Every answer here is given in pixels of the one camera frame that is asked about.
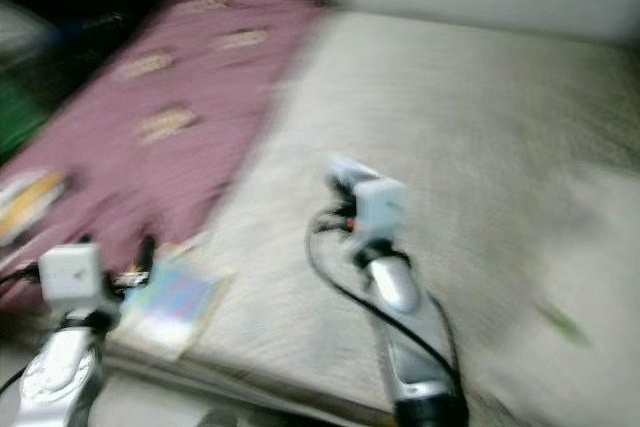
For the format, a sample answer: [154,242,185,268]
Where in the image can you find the pale blue white packet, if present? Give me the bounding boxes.
[325,152,381,188]

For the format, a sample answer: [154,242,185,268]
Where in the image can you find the colourful yellow-edged book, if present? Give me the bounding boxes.
[125,252,236,360]

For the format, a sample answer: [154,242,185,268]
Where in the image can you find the white quilted mattress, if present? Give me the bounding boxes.
[100,9,640,427]

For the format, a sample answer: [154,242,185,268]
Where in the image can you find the purple cartoon print blanket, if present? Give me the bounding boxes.
[0,0,346,313]

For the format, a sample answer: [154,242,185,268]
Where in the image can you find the small green scrap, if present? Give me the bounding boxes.
[535,302,591,346]

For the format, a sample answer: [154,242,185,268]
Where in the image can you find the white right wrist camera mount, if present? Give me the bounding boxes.
[353,177,409,248]

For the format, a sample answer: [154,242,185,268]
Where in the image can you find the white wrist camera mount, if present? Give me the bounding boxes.
[353,177,409,248]
[38,244,106,316]

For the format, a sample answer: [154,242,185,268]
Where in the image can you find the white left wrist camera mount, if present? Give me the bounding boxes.
[38,244,106,316]

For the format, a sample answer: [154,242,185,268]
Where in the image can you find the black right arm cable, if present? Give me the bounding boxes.
[305,212,466,398]

